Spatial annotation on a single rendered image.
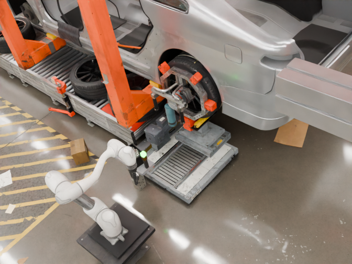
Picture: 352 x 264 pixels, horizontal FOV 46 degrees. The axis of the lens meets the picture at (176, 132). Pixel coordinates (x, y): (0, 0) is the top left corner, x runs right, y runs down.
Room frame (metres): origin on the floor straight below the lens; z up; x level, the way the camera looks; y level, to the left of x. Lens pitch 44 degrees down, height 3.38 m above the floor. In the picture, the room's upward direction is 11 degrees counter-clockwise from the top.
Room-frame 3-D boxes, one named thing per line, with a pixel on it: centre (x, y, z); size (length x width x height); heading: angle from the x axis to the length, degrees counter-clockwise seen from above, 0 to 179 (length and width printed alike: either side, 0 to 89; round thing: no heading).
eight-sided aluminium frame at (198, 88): (3.13, -0.15, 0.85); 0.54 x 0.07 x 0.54; 41
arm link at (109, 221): (2.10, 0.70, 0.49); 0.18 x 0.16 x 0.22; 36
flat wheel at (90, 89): (4.37, 0.83, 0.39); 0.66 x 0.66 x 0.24
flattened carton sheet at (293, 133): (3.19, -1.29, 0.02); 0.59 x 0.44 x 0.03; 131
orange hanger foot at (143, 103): (3.49, 0.21, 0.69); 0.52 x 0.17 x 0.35; 131
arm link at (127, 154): (2.32, 0.41, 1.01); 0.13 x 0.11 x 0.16; 36
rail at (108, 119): (4.25, 1.25, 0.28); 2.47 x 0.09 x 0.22; 41
